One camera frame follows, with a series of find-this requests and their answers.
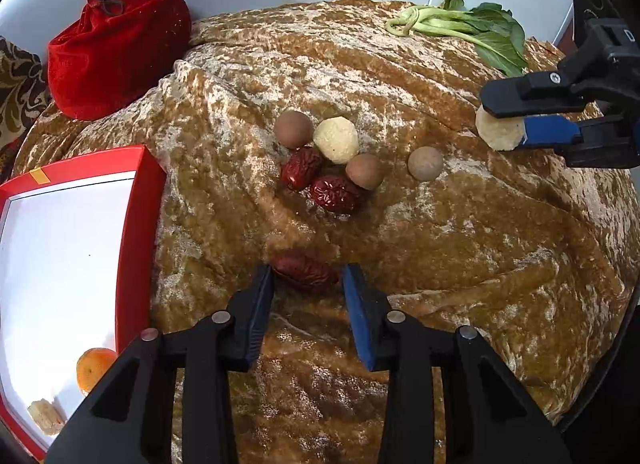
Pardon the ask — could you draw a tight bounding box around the brown floral patterned cloth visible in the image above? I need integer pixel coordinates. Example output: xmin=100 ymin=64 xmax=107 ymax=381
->
xmin=0 ymin=36 xmax=51 ymax=170

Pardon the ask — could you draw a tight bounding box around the orange tangerine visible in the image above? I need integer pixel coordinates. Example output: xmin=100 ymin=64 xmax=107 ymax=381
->
xmin=76 ymin=347 xmax=119 ymax=395

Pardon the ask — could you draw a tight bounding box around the red velvet drawstring bag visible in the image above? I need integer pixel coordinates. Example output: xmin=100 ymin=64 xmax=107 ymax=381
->
xmin=47 ymin=0 xmax=193 ymax=121

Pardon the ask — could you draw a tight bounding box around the brown velvet blanket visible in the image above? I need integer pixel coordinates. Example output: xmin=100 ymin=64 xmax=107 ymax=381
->
xmin=12 ymin=0 xmax=633 ymax=464

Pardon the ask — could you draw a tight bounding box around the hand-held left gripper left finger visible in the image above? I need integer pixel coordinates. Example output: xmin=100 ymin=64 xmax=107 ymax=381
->
xmin=45 ymin=264 xmax=276 ymax=464

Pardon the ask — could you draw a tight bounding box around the brown longan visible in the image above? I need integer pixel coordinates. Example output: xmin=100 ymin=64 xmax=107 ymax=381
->
xmin=407 ymin=145 xmax=444 ymax=180
xmin=345 ymin=153 xmax=386 ymax=191
xmin=273 ymin=110 xmax=315 ymax=150

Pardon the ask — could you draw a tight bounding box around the wrinkled red date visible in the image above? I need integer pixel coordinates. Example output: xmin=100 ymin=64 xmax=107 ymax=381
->
xmin=272 ymin=254 xmax=341 ymax=293
xmin=280 ymin=146 xmax=323 ymax=191
xmin=310 ymin=175 xmax=370 ymax=215

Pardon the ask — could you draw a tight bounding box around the green bok choy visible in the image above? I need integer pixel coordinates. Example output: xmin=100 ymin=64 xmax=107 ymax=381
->
xmin=385 ymin=0 xmax=530 ymax=77

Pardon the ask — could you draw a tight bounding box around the red box with white inside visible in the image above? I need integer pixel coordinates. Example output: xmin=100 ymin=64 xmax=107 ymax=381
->
xmin=0 ymin=144 xmax=168 ymax=462

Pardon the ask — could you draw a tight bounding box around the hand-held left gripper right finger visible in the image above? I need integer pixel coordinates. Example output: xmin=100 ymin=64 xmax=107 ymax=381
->
xmin=342 ymin=263 xmax=571 ymax=464

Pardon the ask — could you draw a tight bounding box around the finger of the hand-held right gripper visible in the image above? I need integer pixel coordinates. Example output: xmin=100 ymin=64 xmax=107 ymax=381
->
xmin=519 ymin=113 xmax=640 ymax=170
xmin=480 ymin=69 xmax=592 ymax=119

